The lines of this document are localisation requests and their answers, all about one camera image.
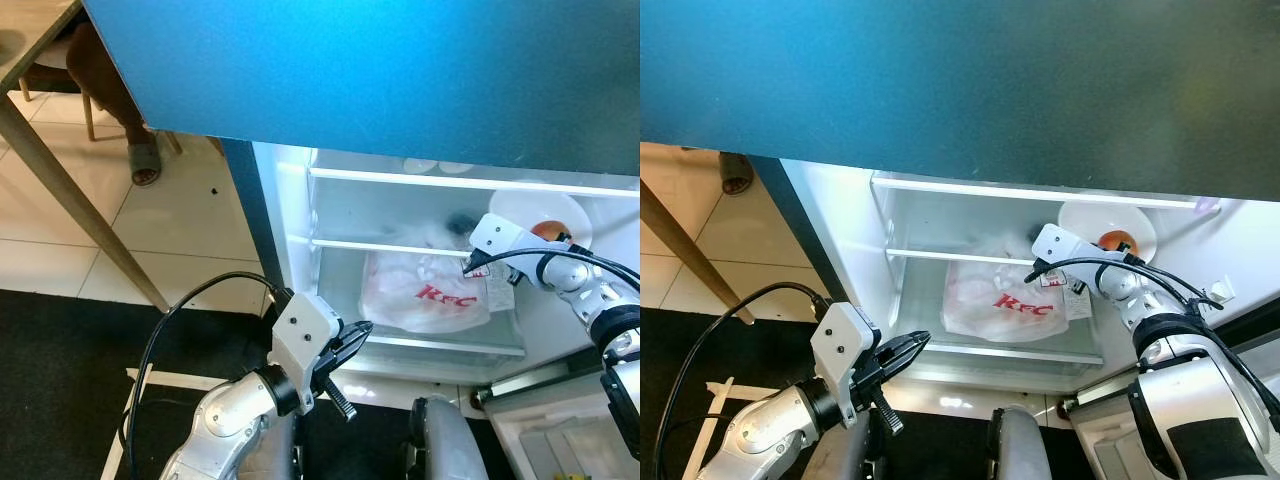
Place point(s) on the white bowl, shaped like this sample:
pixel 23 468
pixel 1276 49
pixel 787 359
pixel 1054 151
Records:
pixel 520 205
pixel 1085 215

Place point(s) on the white KFC plastic bag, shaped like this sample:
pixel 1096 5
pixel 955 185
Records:
pixel 420 300
pixel 1000 310

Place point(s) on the red orange tomato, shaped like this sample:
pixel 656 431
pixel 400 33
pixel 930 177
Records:
pixel 550 230
pixel 1118 241

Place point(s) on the robot's silver right arm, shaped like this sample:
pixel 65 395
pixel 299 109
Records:
pixel 1200 400
pixel 590 290

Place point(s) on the robot's silver left arm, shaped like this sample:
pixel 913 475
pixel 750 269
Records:
pixel 770 430
pixel 225 420

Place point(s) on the robot's grey right leg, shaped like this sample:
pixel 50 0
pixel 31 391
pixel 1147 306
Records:
pixel 445 445
pixel 1020 450

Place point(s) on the white trimmed fridge shelf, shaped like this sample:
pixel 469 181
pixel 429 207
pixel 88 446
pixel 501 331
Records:
pixel 950 257
pixel 440 345
pixel 380 246
pixel 1010 355
pixel 420 178
pixel 1000 188

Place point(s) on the black floor mat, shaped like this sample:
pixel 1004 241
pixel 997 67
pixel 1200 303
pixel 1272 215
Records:
pixel 60 400
pixel 760 345

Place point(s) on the open fridge door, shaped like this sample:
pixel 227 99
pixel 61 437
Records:
pixel 1095 440
pixel 560 430

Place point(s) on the white floor tape strip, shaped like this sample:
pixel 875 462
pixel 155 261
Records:
pixel 715 440
pixel 200 381
pixel 118 440

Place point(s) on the wooden table leg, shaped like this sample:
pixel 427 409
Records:
pixel 700 262
pixel 90 210

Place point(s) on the brown sandal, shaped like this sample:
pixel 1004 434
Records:
pixel 147 170
pixel 738 180

